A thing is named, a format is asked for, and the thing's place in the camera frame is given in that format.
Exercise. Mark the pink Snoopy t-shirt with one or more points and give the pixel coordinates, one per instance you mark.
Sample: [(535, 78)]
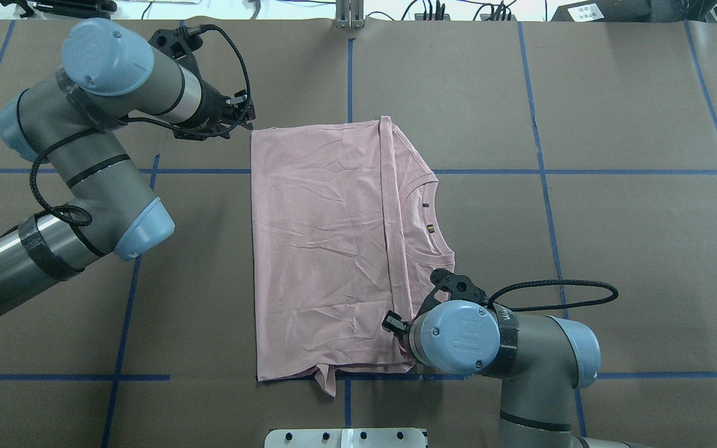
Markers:
[(344, 231)]

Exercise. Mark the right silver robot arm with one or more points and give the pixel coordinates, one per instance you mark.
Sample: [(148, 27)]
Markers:
[(541, 362)]

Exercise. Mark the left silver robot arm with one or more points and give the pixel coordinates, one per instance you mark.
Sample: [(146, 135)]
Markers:
[(92, 198)]

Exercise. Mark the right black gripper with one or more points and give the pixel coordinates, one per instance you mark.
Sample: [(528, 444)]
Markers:
[(393, 324)]

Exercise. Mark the black box with label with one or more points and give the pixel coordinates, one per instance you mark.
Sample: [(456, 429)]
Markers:
[(610, 11)]

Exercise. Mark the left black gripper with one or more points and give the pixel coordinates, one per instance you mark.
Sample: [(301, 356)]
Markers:
[(210, 104)]

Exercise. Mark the aluminium frame post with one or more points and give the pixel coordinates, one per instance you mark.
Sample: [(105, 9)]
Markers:
[(350, 14)]

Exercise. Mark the white pedestal column base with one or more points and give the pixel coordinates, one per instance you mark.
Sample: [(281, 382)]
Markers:
[(348, 437)]

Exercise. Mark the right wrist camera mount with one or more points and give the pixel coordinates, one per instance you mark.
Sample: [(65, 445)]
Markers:
[(456, 287)]

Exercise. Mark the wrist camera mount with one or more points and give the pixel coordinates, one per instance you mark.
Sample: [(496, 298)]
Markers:
[(456, 287), (179, 44)]

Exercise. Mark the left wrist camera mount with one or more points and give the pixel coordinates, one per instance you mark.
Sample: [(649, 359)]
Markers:
[(179, 44)]

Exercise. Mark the black folded tripod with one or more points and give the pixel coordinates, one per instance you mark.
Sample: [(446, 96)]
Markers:
[(74, 9)]

